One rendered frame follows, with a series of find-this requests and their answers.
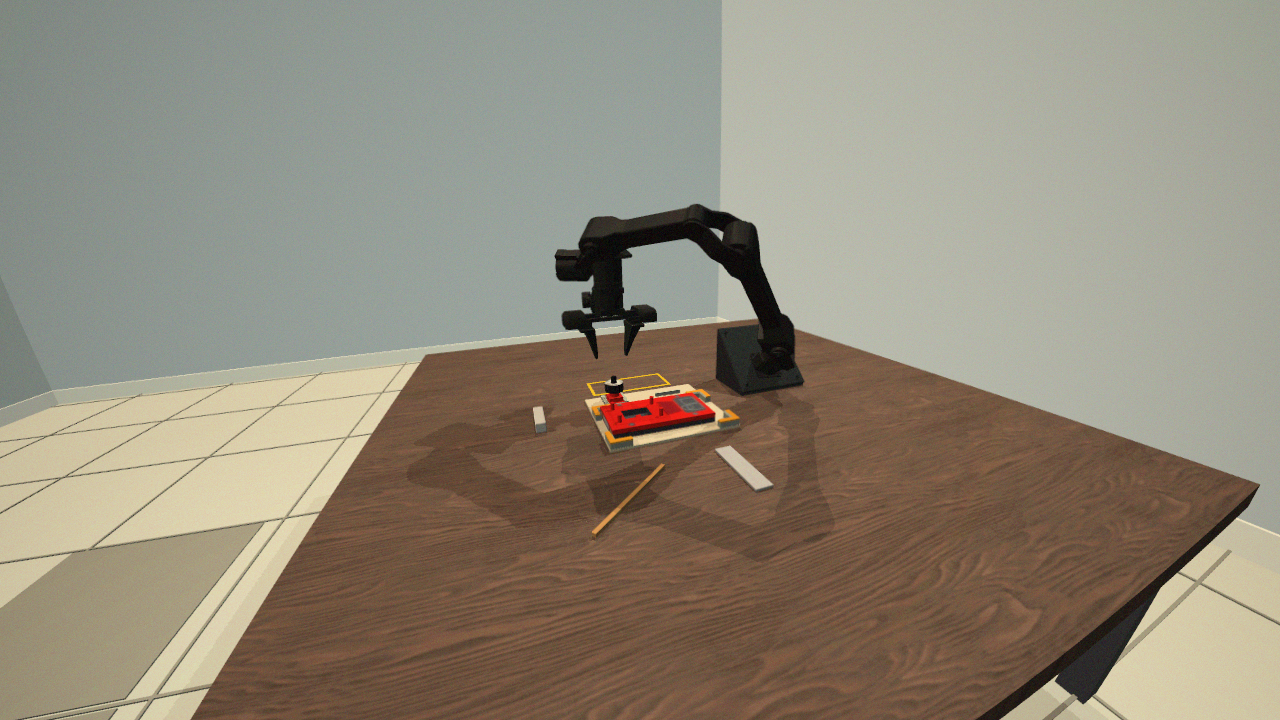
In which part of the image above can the grey flat bar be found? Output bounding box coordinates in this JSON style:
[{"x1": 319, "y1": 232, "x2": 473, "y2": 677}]
[{"x1": 716, "y1": 446, "x2": 773, "y2": 491}]

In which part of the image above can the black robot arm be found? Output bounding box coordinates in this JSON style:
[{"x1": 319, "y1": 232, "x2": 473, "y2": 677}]
[{"x1": 554, "y1": 204, "x2": 796, "y2": 378}]

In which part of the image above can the orange thin wooden stick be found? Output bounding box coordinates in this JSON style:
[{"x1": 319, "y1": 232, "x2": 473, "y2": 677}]
[{"x1": 593, "y1": 464, "x2": 666, "y2": 538}]

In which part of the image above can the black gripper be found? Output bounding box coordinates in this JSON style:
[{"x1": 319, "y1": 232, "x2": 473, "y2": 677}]
[{"x1": 561, "y1": 281, "x2": 657, "y2": 359}]

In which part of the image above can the beige flat slab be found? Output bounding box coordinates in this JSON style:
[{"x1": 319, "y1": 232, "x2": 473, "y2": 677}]
[{"x1": 585, "y1": 384, "x2": 740, "y2": 452}]

